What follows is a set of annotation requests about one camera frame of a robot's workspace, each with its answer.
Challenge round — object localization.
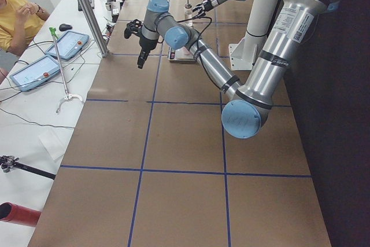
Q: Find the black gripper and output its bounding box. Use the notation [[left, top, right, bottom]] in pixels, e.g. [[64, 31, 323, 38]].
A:
[[192, 0, 217, 19], [137, 36, 158, 69]]

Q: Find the glass sauce bottle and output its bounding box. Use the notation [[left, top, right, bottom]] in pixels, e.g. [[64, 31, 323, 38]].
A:
[[184, 0, 193, 27]]

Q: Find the pink cup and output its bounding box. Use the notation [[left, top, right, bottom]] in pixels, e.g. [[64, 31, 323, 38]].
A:
[[182, 47, 190, 56]]

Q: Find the digital kitchen scale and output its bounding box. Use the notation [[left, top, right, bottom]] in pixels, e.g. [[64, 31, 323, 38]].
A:
[[167, 47, 196, 64]]

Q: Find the far teach pendant tablet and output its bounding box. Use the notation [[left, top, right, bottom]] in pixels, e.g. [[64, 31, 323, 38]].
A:
[[56, 30, 90, 61]]

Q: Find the teach pendant tablet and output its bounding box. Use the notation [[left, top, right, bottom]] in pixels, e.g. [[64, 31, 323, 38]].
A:
[[56, 30, 90, 61], [10, 54, 60, 91]]

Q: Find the black computer mouse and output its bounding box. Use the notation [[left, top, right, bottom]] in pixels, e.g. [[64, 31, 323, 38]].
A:
[[59, 24, 73, 32]]

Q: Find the reacher grabber tool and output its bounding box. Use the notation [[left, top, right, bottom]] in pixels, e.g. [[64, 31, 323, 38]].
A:
[[49, 27, 84, 113]]

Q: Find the near teach pendant tablet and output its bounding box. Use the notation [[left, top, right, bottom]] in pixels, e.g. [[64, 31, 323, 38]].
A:
[[10, 54, 60, 91]]

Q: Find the person in yellow shirt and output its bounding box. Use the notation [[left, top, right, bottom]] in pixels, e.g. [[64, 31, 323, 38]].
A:
[[0, 0, 51, 77]]

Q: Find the black tripod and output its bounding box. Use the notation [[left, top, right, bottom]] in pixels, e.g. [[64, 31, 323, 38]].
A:
[[1, 156, 56, 180]]

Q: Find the red cylinder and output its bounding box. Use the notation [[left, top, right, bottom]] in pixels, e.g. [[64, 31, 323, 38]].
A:
[[1, 202, 41, 227]]

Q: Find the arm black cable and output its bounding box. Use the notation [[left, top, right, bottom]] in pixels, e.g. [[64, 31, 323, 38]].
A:
[[176, 17, 213, 45]]

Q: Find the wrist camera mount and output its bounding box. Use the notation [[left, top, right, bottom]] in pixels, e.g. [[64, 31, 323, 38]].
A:
[[124, 19, 142, 39]]

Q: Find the white mounting post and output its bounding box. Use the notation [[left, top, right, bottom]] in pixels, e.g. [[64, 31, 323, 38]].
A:
[[229, 0, 278, 71]]

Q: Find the aluminium frame post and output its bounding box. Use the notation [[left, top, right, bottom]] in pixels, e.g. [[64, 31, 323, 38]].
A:
[[79, 0, 109, 57]]

